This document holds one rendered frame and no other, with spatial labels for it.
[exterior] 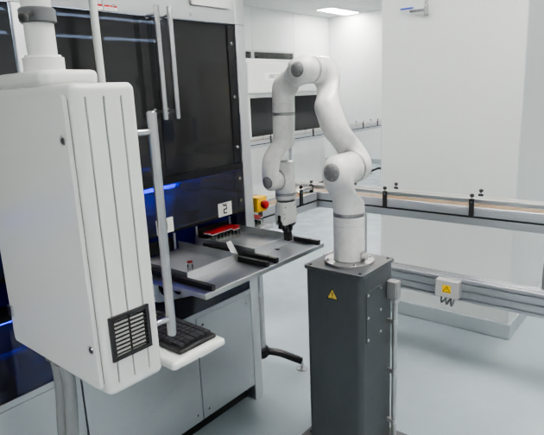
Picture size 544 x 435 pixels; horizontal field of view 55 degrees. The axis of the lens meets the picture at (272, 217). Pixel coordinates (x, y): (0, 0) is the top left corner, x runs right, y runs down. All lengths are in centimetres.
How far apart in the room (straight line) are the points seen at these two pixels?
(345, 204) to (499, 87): 154
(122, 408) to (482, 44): 259
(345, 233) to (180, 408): 105
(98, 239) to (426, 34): 256
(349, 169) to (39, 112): 104
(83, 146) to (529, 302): 217
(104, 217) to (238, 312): 136
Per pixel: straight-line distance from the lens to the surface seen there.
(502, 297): 280
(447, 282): 282
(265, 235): 236
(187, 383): 239
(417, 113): 341
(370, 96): 1097
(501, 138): 325
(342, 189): 190
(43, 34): 145
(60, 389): 176
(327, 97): 198
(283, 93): 208
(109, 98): 126
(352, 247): 199
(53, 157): 129
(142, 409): 227
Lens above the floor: 151
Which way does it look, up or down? 13 degrees down
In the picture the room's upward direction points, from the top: 3 degrees counter-clockwise
